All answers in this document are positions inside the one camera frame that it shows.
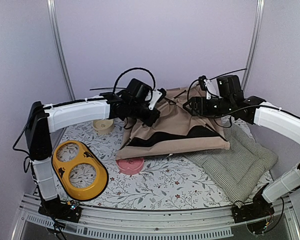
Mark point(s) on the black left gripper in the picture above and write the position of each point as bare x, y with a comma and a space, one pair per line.
150, 121

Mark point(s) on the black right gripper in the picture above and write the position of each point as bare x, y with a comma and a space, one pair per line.
195, 101

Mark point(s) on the beige fabric pet tent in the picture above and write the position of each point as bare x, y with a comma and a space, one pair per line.
174, 132

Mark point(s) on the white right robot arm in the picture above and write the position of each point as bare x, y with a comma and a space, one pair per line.
279, 123

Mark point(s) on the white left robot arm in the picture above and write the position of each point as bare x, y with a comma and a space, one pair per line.
46, 119

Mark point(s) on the cream pet bowl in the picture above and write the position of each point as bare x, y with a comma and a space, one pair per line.
104, 126

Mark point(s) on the pink pet bowl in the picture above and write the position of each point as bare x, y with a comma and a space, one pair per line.
131, 166

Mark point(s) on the green checkered pet cushion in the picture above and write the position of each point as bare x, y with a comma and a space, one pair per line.
238, 169

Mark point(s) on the yellow double bowl holder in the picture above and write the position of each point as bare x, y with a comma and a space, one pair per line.
81, 174

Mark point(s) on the floral white table mat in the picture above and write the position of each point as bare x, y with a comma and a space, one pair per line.
165, 182

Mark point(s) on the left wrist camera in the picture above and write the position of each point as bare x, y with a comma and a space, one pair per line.
155, 96

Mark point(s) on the right aluminium frame post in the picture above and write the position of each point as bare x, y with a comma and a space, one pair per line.
257, 24

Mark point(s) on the aluminium frame post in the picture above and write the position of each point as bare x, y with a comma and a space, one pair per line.
257, 24
51, 7

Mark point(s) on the aluminium front rail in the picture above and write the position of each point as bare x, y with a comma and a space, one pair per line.
100, 223

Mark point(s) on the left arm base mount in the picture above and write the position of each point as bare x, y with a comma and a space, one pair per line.
69, 211

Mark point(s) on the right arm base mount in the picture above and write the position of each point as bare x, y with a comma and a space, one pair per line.
258, 208

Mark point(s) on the left aluminium frame post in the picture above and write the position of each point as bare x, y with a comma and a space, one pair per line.
51, 7

